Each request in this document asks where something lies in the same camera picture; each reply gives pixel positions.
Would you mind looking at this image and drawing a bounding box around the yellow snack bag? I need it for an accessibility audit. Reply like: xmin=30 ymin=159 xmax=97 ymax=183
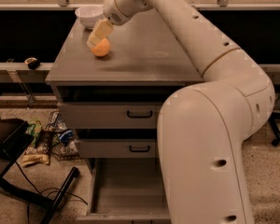
xmin=21 ymin=132 xmax=53 ymax=167

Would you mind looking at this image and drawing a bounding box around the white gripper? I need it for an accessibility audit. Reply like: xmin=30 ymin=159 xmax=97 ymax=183
xmin=87 ymin=0 xmax=151 ymax=49

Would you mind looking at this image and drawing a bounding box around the grey open bottom drawer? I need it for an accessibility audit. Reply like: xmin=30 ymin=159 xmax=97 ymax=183
xmin=77 ymin=158 xmax=171 ymax=224

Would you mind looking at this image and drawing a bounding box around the white bowl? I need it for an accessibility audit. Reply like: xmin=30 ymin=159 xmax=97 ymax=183
xmin=75 ymin=6 xmax=103 ymax=29

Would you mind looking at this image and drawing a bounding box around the green snack bag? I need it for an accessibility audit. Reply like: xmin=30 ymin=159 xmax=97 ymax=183
xmin=26 ymin=119 xmax=42 ymax=147

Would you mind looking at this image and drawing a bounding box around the black floor cable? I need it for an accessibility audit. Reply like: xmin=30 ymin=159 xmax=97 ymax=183
xmin=14 ymin=161 xmax=89 ymax=224

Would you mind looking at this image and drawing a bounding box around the black chair seat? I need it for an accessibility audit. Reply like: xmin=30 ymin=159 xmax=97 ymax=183
xmin=0 ymin=117 xmax=33 ymax=179

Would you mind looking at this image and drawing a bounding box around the grey drawer cabinet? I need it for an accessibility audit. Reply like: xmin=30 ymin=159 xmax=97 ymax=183
xmin=45 ymin=6 xmax=204 ymax=173

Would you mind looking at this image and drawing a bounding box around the blue item in basket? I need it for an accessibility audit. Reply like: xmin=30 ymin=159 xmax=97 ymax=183
xmin=59 ymin=130 xmax=74 ymax=146

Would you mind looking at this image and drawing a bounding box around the orange fruit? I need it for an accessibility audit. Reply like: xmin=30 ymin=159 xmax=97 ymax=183
xmin=91 ymin=38 xmax=111 ymax=57

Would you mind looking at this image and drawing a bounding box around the black chair leg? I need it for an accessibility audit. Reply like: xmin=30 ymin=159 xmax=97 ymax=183
xmin=0 ymin=167 xmax=79 ymax=224

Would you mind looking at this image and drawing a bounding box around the grey middle drawer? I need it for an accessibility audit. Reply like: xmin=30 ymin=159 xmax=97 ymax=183
xmin=75 ymin=139 xmax=157 ymax=158

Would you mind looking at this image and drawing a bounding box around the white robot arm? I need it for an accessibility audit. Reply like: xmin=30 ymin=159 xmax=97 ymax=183
xmin=87 ymin=0 xmax=275 ymax=224

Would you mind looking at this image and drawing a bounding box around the grey top drawer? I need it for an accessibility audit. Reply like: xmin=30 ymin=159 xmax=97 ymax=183
xmin=58 ymin=103 xmax=161 ymax=129

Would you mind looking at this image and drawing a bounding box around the black tape measure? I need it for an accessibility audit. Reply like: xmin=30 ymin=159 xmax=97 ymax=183
xmin=24 ymin=57 xmax=40 ymax=70

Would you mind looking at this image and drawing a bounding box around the black wheeled stand base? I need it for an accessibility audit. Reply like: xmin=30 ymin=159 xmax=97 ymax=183
xmin=269 ymin=85 xmax=280 ymax=147

